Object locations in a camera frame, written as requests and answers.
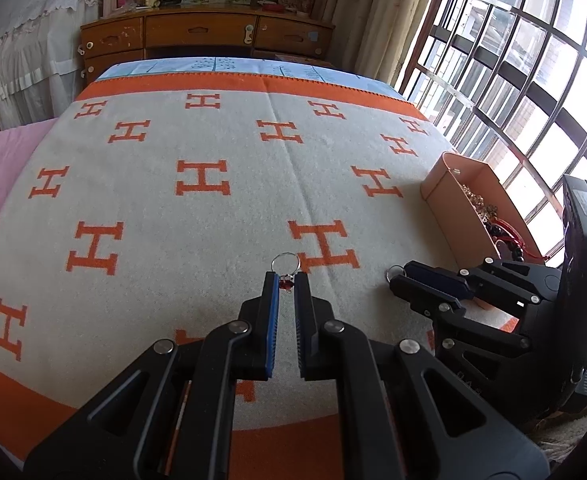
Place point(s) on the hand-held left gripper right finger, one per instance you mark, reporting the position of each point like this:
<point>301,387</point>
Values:
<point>301,325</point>

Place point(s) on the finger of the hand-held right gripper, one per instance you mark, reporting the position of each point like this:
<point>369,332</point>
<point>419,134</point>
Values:
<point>423,295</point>
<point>443,280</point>

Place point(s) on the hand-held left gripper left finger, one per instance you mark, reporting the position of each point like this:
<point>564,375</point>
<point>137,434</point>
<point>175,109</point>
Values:
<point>272,325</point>

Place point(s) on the gold tiara comb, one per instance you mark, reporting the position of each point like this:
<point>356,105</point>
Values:
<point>476,200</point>

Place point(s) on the pink jewelry box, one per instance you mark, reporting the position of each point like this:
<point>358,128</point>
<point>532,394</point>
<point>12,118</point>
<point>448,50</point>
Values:
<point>441,190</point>

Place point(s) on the grey orange printed blanket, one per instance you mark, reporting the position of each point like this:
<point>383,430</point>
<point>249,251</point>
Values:
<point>173,260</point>

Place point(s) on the beige knitted cloth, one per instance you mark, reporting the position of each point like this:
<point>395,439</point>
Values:
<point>568,435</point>

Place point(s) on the metal window grille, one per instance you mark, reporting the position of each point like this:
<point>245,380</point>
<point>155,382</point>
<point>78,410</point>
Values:
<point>538,95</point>

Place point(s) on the beige curtain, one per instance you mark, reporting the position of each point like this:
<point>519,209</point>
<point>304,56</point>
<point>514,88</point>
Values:
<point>373,20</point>

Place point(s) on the blue leaf-print sheet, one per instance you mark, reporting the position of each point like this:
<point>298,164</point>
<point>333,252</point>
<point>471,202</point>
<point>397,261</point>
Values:
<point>198,65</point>

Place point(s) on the white green hook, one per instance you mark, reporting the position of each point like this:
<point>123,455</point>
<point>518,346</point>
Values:
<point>248,35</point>

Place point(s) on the wooden desk with drawers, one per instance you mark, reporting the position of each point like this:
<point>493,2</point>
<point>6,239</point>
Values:
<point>198,30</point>

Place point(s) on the pink bedsheet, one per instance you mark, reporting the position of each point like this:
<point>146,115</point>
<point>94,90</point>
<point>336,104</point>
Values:
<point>3,160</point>

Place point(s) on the red tissue box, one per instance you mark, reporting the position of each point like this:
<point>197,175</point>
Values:
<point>272,7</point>

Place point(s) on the white lace cloth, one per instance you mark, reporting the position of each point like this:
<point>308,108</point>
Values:
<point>23,35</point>

